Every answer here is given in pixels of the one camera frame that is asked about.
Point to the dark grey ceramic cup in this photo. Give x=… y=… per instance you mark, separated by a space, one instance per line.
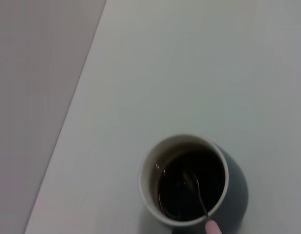
x=238 y=185

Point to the dark coffee liquid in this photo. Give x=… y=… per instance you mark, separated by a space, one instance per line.
x=174 y=185

